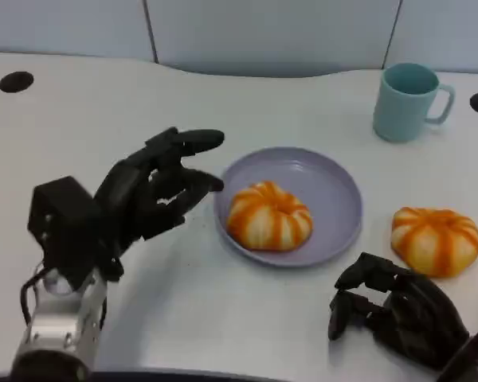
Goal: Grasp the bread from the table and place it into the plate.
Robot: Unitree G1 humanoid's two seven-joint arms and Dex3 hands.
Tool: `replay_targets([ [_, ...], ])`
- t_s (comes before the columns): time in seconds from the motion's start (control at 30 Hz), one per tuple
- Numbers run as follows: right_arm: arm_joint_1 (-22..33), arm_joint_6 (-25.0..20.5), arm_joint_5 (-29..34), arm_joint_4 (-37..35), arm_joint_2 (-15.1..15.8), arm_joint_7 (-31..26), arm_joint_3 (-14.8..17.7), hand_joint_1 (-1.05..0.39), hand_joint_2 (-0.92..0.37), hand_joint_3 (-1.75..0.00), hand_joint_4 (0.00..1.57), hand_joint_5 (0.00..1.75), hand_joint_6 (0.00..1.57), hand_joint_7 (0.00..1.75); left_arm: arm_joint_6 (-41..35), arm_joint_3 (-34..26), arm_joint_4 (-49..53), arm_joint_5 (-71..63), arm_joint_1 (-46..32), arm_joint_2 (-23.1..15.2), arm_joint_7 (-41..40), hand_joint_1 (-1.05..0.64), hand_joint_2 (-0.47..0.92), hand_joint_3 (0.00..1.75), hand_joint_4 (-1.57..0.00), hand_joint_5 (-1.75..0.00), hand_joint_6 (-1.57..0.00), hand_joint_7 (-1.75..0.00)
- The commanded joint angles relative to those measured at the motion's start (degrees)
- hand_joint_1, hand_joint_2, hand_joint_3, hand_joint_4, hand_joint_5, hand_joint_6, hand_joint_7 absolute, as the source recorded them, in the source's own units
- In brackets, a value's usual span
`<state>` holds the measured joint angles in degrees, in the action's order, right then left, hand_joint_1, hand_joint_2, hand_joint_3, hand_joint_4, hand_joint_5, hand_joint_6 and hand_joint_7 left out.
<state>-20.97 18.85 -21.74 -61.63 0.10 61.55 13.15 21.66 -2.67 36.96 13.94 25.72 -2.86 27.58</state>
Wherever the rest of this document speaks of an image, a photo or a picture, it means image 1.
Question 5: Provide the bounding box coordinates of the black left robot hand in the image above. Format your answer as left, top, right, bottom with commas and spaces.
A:
93, 127, 226, 256

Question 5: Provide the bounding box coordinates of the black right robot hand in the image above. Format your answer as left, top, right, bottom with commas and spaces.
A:
327, 251, 472, 369

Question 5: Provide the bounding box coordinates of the orange and white bread roll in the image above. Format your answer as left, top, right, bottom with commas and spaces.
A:
390, 206, 478, 279
226, 181, 315, 252

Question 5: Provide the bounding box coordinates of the lilac plate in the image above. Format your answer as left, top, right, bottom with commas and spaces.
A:
214, 146, 363, 268

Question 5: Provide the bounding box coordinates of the grey partition panel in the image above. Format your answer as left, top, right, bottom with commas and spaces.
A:
0, 0, 157, 64
143, 0, 402, 79
382, 0, 478, 75

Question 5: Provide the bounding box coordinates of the pale green mug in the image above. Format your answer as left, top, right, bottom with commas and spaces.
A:
373, 62, 456, 143

